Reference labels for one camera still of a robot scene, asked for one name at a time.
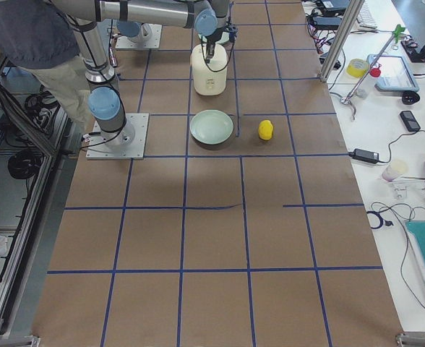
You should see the person in blue shirt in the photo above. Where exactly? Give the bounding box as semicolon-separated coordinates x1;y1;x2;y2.
0;1;92;132

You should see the aluminium frame post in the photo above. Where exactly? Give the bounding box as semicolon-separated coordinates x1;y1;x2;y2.
319;0;364;82

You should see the yellow toy potato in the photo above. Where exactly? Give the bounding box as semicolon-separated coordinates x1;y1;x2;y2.
257;119;274;141

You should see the plastic cup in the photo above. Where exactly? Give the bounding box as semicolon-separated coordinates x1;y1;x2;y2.
381;159;408;182

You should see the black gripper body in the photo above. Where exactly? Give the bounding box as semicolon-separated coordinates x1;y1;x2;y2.
197;24;239;45

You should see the black coiled cable floor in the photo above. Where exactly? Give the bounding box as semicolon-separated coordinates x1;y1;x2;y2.
7;150;41;179

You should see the black power brick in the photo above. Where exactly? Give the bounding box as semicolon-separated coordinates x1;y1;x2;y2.
348;148;379;164

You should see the red capped bottle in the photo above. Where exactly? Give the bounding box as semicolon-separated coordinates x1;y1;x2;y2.
363;64;382;93

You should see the green plate near yellow toy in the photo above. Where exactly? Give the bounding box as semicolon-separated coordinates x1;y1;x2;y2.
189;110;234;145

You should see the yellow tape roll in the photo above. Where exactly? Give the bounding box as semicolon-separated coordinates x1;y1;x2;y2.
346;59;369;78

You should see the black remote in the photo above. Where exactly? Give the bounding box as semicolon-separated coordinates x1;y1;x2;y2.
400;111;421;132

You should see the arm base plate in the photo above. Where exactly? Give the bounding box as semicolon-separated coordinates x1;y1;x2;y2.
116;21;163;51
84;113;149;160

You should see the metal rod stand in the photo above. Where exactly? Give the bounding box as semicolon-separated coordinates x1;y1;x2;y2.
340;25;406;120

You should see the white rice cooker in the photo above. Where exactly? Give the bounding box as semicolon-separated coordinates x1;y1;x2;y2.
190;44;228;96

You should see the teach pendant tablet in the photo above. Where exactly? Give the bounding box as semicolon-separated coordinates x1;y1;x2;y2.
366;55;419;92

